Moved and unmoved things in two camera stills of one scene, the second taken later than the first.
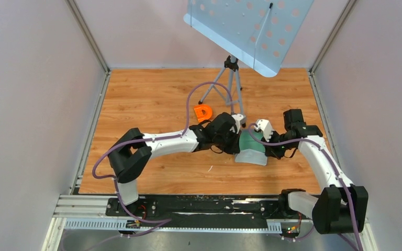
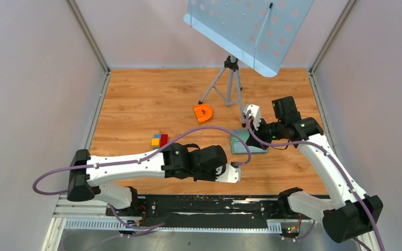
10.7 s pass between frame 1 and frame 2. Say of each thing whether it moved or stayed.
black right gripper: moved
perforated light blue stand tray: stayed
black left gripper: moved
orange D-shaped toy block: stayed
